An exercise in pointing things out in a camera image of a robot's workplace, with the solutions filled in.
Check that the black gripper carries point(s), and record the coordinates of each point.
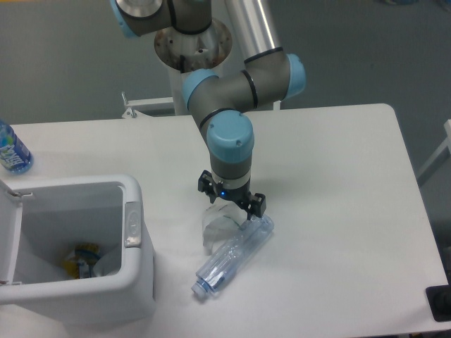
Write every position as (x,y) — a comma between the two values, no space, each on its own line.
(235,190)

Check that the white paper wrapper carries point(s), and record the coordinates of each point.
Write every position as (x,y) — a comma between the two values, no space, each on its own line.
(219,223)

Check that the crushed clear plastic bottle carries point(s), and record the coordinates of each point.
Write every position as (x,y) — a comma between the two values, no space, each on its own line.
(231,256)

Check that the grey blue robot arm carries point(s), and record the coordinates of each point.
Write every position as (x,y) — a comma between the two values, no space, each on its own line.
(219,105)

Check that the yellow trash in bin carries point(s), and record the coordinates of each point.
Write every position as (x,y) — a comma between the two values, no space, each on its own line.
(79,264)

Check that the white trash can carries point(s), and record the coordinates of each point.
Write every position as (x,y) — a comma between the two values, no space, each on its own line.
(42,221)

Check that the blue labelled water bottle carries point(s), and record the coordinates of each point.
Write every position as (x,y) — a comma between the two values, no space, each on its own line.
(16,158)

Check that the black clamp at table edge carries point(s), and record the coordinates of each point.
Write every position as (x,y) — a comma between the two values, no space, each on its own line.
(439,302)

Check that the white metal frame brackets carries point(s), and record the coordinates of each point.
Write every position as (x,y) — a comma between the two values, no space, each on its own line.
(156,107)

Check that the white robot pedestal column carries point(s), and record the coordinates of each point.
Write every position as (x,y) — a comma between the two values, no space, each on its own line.
(183,54)

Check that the white frame at right edge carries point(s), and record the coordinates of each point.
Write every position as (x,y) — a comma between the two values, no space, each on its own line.
(436,159)

